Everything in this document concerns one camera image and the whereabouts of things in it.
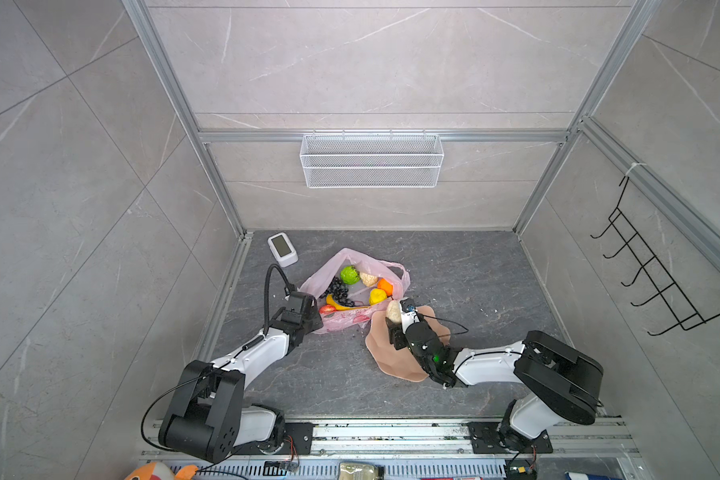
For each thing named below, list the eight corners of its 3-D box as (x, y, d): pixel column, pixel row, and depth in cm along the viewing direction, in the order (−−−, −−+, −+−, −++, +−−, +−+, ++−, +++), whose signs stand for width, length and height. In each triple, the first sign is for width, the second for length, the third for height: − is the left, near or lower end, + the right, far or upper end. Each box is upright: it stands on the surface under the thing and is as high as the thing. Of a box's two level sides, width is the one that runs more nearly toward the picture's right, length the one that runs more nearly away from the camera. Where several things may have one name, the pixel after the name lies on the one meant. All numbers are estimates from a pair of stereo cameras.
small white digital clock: (280, 270, 109) (278, 263, 106) (267, 244, 117) (265, 237, 114) (300, 262, 111) (298, 255, 108) (286, 236, 120) (284, 230, 117)
